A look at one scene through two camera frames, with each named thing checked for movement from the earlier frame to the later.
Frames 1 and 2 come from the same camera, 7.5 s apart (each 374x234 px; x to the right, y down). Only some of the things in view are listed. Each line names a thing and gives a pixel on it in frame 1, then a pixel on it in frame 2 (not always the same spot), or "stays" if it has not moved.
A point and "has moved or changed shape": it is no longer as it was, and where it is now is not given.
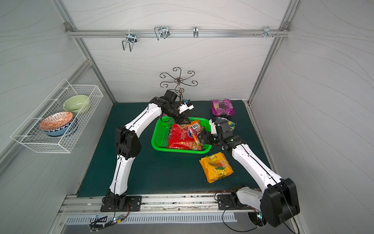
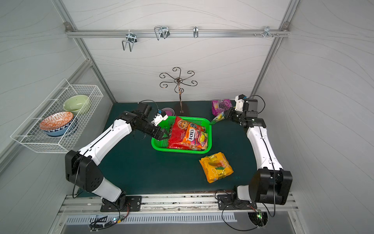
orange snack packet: x=195 y=131 has moved or changed shape
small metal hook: x=196 y=31 stays
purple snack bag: x=222 y=107 stays
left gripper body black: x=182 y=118 → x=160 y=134
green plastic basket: x=159 y=139 stays
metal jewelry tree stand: x=178 y=80 stays
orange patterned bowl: x=55 y=120 stays
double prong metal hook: x=131 y=38 stays
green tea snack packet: x=232 y=125 has moved or changed shape
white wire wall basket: x=56 y=125 stays
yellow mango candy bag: x=215 y=167 stays
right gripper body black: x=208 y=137 → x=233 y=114
